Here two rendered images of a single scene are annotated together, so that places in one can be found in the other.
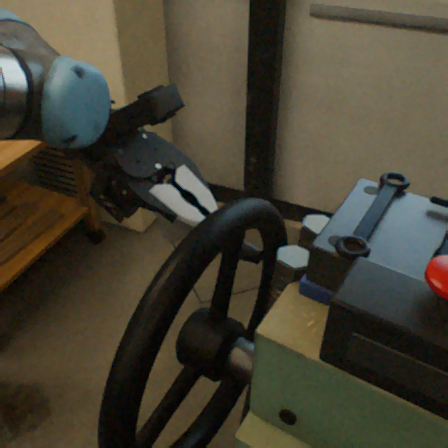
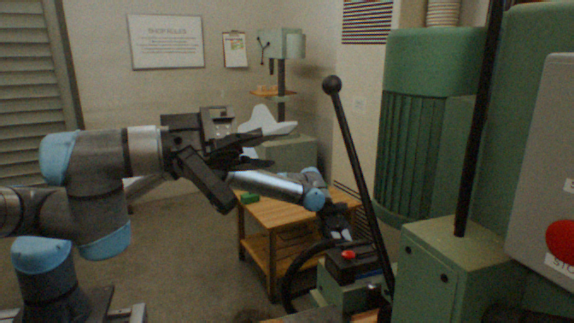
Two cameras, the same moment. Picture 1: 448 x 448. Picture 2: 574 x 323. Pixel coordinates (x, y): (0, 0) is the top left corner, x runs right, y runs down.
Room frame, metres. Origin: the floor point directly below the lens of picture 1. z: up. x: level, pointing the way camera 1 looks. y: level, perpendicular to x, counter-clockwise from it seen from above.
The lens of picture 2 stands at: (-0.50, -0.43, 1.49)
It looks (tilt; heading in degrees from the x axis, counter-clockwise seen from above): 18 degrees down; 38
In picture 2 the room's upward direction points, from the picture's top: straight up
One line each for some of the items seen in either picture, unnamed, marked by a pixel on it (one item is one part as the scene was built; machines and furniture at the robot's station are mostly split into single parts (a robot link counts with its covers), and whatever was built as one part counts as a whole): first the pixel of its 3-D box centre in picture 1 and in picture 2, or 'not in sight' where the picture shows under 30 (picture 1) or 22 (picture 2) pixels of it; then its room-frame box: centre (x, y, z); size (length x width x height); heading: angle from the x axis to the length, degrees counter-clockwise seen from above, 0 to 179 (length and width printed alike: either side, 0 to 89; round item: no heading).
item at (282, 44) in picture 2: not in sight; (282, 127); (1.85, 1.40, 0.79); 0.62 x 0.48 x 1.58; 64
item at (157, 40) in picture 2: not in sight; (167, 41); (1.51, 2.40, 1.48); 0.64 x 0.02 x 0.46; 156
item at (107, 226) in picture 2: not in sight; (91, 218); (-0.29, 0.10, 1.23); 0.11 x 0.08 x 0.11; 117
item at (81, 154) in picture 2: not in sight; (89, 158); (-0.28, 0.09, 1.33); 0.11 x 0.08 x 0.09; 148
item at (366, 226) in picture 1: (375, 211); (355, 244); (0.24, -0.09, 1.00); 0.10 x 0.02 x 0.01; 148
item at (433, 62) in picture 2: not in sight; (434, 129); (0.10, -0.28, 1.35); 0.18 x 0.18 x 0.31
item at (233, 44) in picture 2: not in sight; (235, 49); (2.07, 2.13, 1.42); 0.23 x 0.06 x 0.34; 156
